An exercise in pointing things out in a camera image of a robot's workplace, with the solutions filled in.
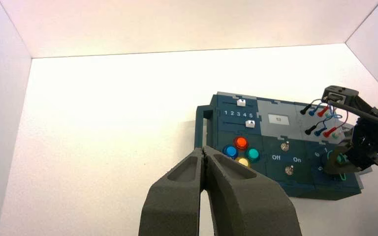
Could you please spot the black banana plug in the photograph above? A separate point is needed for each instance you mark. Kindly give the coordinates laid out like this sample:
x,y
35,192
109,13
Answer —
x,y
310,130
305,110

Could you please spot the green topped rotary knob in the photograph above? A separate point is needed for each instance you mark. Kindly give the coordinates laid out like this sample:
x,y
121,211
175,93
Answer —
x,y
340,159

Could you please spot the blue grey control box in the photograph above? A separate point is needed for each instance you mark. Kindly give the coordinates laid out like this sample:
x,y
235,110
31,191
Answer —
x,y
273,133

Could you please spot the small white display screen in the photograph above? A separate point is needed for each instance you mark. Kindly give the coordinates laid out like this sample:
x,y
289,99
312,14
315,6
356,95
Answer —
x,y
278,119

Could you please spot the teal round push button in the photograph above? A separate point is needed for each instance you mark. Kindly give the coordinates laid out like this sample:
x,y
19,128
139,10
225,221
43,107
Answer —
x,y
252,154

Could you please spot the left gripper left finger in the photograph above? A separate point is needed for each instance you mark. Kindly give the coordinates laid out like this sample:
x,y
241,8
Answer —
x,y
172,202

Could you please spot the blue banana plug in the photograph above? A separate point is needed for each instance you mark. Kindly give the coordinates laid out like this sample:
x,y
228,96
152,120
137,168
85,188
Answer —
x,y
320,131
313,111

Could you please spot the yellow round push button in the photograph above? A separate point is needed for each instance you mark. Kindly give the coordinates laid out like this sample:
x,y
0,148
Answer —
x,y
243,162

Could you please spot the red banana plug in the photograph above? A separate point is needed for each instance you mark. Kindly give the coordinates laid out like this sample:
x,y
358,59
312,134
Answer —
x,y
322,111
330,132

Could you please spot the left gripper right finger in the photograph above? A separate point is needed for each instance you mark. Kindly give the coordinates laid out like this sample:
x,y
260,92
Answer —
x,y
251,205

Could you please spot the metal toggle switch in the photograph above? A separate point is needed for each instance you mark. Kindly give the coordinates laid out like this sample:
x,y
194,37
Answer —
x,y
289,170
285,146

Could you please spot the orange round push button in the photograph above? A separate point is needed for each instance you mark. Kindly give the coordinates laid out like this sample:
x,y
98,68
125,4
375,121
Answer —
x,y
241,142

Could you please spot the blue round push button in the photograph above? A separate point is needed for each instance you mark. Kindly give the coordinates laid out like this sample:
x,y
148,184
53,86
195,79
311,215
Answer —
x,y
230,151

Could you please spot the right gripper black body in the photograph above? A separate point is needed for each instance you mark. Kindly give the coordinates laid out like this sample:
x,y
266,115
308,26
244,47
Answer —
x,y
370,143

